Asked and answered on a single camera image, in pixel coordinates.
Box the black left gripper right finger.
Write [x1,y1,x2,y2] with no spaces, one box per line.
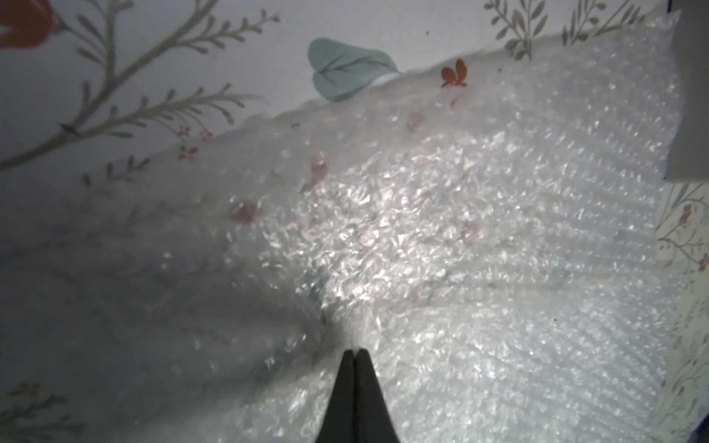
[354,349,400,443]

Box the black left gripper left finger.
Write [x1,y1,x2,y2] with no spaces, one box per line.
[315,350,356,443]

